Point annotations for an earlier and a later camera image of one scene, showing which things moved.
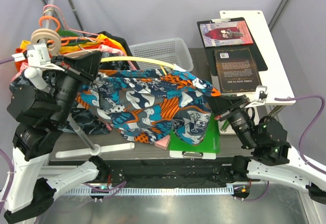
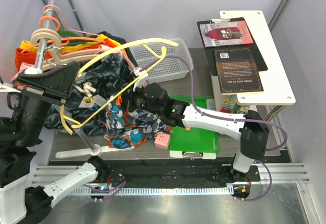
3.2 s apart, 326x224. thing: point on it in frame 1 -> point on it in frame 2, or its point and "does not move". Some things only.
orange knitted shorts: x=21 y=54 does not move
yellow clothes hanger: x=159 y=62 -> x=144 y=69
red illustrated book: x=224 y=33 does not move
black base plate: x=176 y=171 does not move
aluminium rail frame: x=290 y=206 does not move
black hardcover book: x=236 y=71 does not move
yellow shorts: x=103 y=37 does not move
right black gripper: x=222 y=105 -> x=127 y=101
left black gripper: x=84 y=66 -> x=56 y=84
